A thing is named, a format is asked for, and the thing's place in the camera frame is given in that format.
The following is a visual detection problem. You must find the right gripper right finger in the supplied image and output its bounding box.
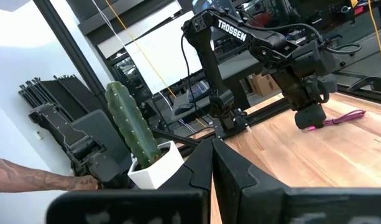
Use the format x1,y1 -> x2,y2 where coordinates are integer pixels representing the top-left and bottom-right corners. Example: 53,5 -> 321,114
212,138 -> 381,224

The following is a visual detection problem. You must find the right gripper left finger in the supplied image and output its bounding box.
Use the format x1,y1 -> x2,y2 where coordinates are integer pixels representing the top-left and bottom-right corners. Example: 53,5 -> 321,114
46,138 -> 214,224

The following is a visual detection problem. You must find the red USB-C cable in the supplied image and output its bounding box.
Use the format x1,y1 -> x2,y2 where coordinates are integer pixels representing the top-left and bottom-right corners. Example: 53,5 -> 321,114
307,109 -> 367,131

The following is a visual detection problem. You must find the person's forearm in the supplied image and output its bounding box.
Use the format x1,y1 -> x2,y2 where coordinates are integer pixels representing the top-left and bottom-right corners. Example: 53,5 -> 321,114
0,157 -> 73,194

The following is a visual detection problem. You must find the potted cactus in white pot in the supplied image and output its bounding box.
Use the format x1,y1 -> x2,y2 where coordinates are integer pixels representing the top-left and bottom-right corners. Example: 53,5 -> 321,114
127,140 -> 185,190

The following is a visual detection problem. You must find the cardboard box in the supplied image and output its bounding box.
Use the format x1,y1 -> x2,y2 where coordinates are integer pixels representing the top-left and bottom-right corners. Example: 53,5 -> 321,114
248,73 -> 282,98

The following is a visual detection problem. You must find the green cactus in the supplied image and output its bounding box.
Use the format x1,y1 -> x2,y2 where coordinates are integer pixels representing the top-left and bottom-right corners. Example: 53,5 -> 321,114
104,81 -> 162,170

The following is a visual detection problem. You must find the black computer mouse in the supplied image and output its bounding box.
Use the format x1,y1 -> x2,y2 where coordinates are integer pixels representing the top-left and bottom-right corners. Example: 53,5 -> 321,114
173,102 -> 195,116

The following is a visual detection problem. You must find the person's hand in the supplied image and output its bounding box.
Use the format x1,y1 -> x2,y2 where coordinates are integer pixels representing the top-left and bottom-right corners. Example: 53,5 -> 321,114
65,174 -> 100,192

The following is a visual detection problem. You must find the black folded rack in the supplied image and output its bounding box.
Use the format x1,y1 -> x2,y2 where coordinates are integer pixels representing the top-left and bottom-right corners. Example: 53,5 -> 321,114
18,73 -> 134,189

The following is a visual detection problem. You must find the white board panel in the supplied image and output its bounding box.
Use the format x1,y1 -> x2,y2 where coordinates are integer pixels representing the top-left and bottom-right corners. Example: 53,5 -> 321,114
124,10 -> 204,95

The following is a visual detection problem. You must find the black frame clamp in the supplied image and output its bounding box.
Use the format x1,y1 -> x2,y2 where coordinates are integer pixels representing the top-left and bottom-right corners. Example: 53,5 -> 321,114
347,75 -> 381,93

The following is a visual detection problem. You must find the yellow extension cord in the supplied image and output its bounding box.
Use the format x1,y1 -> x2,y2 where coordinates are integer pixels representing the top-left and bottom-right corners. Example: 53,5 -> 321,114
366,0 -> 381,90

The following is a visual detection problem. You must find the thin yellow cable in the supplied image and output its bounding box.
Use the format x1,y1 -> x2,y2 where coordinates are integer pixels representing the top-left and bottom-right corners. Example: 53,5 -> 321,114
104,0 -> 208,128

